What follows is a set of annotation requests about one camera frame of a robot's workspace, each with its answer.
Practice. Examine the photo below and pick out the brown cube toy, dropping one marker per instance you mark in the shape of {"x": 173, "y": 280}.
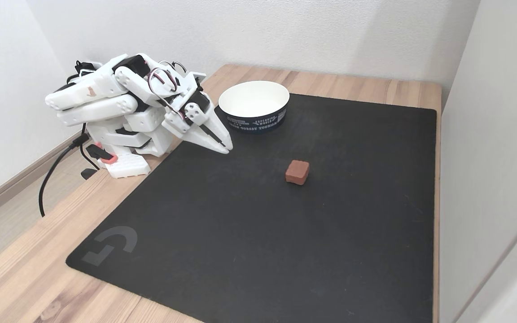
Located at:
{"x": 297, "y": 171}

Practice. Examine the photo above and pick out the black desk mat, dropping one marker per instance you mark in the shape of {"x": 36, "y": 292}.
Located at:
{"x": 263, "y": 233}

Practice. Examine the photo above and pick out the wooden baseboard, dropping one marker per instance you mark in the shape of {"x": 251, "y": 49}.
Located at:
{"x": 11, "y": 188}

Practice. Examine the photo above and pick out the red and black clamp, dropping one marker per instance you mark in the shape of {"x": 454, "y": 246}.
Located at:
{"x": 106, "y": 156}

